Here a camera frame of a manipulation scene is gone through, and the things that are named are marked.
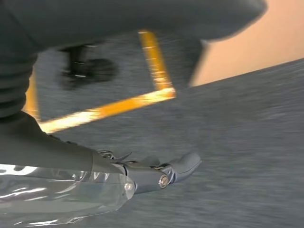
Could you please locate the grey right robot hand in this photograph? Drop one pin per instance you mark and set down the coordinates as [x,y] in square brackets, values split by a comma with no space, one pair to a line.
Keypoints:
[47,151]

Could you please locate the floor socket box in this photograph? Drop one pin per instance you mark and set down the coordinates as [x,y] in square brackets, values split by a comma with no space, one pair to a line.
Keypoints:
[85,70]

